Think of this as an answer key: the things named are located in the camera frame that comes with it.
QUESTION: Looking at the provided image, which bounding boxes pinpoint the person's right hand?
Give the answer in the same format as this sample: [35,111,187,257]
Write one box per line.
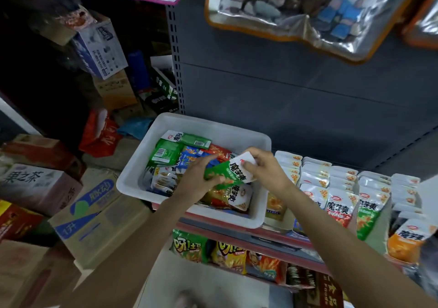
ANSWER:
[240,147,297,199]

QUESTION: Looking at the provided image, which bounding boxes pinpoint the person's left hand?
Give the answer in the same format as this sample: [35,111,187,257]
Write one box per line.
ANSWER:
[171,155,234,203]

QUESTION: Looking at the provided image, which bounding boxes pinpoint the pile of snack packets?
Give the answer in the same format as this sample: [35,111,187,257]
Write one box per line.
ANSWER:
[140,130,256,213]

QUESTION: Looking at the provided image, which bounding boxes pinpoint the gold snack packet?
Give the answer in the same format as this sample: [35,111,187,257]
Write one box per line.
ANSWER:
[266,193,287,222]

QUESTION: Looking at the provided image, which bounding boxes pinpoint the blue display box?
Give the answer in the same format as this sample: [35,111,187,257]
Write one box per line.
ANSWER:
[293,157,333,237]

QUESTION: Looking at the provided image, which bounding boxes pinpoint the blue snack packet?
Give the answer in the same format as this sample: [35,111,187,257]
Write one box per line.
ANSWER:
[301,183,329,209]

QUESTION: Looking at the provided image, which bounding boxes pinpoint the gold display box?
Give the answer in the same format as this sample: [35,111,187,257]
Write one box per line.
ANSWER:
[263,150,302,231]

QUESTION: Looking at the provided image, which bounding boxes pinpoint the white plastic bin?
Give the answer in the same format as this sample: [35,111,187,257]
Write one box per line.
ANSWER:
[116,113,272,229]

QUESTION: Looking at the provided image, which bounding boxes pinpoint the red display box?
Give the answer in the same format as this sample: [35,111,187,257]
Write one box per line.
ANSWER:
[325,165,360,230]

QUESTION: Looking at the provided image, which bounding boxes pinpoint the green display box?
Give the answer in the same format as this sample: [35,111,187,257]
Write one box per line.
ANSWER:
[356,171,392,254]

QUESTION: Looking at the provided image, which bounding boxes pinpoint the person's left forearm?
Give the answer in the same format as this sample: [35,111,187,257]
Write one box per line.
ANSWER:
[62,191,199,308]

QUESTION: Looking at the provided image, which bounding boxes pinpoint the person's right forearm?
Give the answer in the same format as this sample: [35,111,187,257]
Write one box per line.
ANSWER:
[277,184,438,308]

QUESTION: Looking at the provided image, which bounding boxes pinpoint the blue print cardboard carton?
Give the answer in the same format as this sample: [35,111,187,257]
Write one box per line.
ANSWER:
[48,177,151,270]

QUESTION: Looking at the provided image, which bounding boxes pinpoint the plain brown cardboard carton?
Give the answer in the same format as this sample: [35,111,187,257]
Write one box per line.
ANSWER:
[92,69,138,110]

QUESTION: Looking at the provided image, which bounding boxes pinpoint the person's left shoe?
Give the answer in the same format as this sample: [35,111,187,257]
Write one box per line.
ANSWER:
[174,291,203,308]

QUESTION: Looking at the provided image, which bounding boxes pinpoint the white blue carton box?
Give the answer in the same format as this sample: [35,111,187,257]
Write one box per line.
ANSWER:
[41,6,129,81]

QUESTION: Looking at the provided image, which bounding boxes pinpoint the orange trimmed toy snack bag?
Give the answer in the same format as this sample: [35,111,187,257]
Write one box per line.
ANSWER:
[205,0,428,62]

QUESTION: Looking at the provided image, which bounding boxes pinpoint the blue plastic bag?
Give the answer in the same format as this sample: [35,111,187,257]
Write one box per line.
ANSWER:
[118,117,155,141]

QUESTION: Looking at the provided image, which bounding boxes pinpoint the row of orange chip bags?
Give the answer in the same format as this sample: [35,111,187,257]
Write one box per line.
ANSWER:
[171,229,285,283]

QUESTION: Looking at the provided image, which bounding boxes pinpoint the red plastic bag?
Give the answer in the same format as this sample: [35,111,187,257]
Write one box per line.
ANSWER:
[78,109,123,158]

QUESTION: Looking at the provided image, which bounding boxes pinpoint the dark red white-label carton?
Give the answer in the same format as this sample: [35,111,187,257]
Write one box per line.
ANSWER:
[304,273,343,308]

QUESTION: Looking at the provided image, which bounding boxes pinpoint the pale printed carton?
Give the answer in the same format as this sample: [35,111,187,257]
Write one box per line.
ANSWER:
[0,164,83,216]

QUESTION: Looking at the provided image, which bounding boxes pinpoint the red yellow carton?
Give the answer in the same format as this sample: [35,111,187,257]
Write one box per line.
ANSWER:
[0,199,45,242]

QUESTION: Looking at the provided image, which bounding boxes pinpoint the black plastic wrapped bundle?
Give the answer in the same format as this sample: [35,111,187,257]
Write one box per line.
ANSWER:
[411,250,438,298]

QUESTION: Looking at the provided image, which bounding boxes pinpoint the orange trimmed colourful candy bag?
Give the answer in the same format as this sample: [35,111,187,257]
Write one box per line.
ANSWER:
[402,0,438,50]

